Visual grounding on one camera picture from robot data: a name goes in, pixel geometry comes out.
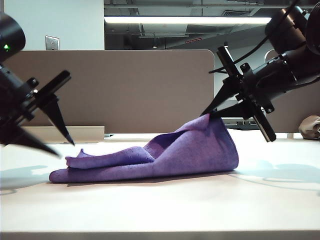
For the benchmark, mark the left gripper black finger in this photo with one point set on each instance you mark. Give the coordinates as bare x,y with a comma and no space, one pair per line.
58,117
22,137

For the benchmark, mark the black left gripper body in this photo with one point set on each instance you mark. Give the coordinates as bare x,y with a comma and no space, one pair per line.
17,102

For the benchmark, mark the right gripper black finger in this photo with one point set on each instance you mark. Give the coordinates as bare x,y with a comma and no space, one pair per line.
225,96
231,111

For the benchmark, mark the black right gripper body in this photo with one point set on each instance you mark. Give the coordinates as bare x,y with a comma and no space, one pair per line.
270,77

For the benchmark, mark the purple microfiber cloth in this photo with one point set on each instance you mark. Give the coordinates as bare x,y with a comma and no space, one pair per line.
190,155

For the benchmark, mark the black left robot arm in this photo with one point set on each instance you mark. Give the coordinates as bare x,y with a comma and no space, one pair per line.
10,35

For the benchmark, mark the white office desk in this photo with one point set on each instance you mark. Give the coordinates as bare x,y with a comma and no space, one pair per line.
243,123

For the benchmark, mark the brown fabric desk partition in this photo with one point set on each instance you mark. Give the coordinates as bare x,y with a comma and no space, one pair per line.
290,120
125,87

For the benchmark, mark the black pendant spotlight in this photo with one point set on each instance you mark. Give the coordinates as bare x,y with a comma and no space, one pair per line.
225,43

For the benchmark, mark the white partition foot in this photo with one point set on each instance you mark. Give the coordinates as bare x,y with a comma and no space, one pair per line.
290,135

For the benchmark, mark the crumpled brown bag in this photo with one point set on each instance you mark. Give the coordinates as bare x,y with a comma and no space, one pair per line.
308,127

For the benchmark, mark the red ceiling sign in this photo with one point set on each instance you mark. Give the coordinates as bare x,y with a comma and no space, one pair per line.
193,40

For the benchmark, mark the long white ceiling light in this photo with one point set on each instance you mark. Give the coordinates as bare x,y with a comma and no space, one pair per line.
175,20

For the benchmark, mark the silver wall switch plate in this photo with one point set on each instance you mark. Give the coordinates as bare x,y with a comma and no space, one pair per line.
52,43

